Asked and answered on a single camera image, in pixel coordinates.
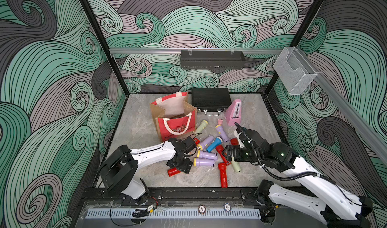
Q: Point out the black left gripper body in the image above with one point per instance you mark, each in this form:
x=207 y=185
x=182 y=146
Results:
x=182 y=165

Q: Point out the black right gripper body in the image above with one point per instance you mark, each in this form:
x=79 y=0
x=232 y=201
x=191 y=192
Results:
x=242 y=154

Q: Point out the pale green flashlight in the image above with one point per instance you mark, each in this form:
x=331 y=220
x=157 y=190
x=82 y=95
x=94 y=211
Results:
x=202 y=125
x=236 y=166

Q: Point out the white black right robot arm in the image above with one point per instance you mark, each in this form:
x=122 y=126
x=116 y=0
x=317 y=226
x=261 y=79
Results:
x=328 y=203

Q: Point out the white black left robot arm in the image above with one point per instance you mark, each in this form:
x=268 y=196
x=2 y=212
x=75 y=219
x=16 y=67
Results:
x=118 y=170

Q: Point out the red canvas tote bag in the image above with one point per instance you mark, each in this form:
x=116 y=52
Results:
x=173 y=116

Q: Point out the red flashlight white head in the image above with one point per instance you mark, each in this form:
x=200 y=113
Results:
x=197 y=141

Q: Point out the purple flashlight middle row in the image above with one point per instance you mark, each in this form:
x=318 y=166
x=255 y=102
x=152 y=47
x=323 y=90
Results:
x=207 y=155

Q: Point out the purple flashlight row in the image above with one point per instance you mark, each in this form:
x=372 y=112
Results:
x=207 y=155
x=203 y=162

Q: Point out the purple flashlight lower row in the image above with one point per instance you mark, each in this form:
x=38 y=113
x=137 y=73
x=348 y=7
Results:
x=203 y=162

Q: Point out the blue flashlight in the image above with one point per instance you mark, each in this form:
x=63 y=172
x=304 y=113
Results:
x=217 y=141

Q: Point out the pink metronome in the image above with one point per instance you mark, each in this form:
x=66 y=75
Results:
x=233 y=113

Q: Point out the black hard carry case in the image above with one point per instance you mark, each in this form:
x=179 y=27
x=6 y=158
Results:
x=210 y=100

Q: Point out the clear plastic wall bin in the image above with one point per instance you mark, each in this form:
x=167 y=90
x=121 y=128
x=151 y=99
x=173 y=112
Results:
x=295 y=70

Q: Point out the black wall-mounted shelf tray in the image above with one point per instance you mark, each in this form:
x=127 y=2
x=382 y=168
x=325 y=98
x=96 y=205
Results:
x=212 y=59

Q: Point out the black front mounting rail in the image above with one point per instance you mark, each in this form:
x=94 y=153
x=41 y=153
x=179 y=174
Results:
x=196 y=194

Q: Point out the white slotted cable duct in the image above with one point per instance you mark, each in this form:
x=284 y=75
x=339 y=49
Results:
x=175 y=213

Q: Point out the aluminium rail right wall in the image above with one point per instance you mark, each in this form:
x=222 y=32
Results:
x=332 y=81

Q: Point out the aluminium rail wall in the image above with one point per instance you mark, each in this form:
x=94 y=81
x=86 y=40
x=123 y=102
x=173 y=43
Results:
x=153 y=50
x=332 y=81

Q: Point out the aluminium rail back wall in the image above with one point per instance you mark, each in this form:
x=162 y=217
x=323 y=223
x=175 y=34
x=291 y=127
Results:
x=153 y=50

